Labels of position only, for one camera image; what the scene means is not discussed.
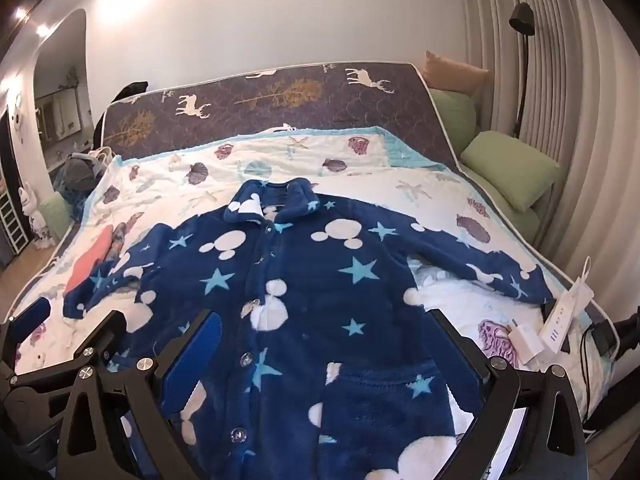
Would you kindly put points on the white seashell print quilt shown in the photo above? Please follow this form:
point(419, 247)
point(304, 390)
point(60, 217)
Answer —
point(350, 165)

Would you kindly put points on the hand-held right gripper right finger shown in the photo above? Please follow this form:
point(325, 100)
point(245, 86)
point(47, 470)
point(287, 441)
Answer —
point(467, 360)

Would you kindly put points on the arched doorway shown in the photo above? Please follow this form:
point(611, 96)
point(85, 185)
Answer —
point(62, 85)

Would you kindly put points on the green pillow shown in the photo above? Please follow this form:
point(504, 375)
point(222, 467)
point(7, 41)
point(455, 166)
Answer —
point(510, 167)

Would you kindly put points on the black power adapter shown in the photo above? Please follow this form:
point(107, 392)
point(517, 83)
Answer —
point(605, 335)

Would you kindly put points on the small green cushion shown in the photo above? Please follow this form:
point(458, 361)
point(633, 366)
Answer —
point(55, 215)

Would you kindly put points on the grey pleated curtain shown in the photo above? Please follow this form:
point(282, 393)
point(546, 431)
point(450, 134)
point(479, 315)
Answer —
point(575, 85)

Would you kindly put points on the black bag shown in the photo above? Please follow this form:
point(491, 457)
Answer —
point(132, 92)

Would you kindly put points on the black bracket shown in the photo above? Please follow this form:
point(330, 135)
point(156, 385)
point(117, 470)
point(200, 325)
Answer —
point(629, 332)

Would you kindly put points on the green sofa seat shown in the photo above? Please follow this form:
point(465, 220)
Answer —
point(525, 225)

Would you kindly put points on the coral cloth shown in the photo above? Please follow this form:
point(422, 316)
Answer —
point(90, 260)

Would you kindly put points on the black floor lamp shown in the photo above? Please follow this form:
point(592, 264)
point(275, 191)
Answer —
point(522, 17)

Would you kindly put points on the blue fleece star print robe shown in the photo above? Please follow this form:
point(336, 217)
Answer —
point(310, 285)

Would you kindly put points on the white charger plug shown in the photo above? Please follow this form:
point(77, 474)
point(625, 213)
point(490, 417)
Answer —
point(525, 342)

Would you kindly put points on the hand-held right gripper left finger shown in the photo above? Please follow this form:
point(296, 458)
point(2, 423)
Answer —
point(195, 360)

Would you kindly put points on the grey clothes pile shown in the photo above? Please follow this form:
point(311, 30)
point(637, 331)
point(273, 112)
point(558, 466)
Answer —
point(80, 170)

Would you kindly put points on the white slatted rack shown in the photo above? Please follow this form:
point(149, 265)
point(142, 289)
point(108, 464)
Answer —
point(12, 222)

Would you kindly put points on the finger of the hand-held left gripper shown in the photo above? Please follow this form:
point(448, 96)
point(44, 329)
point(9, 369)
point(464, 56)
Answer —
point(113, 322)
point(30, 316)

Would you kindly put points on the grey deer print mattress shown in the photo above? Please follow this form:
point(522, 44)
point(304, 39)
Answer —
point(300, 105)

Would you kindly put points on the white power strip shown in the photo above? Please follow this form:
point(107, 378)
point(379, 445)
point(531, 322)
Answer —
point(567, 315)

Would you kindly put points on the orange pillow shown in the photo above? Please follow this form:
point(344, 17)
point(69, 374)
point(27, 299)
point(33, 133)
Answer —
point(452, 72)

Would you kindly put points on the patterned small cloth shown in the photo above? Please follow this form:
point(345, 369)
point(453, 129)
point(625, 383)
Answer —
point(119, 240)

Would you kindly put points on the cartoon wall picture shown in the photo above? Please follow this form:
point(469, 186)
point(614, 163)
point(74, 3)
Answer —
point(16, 112)

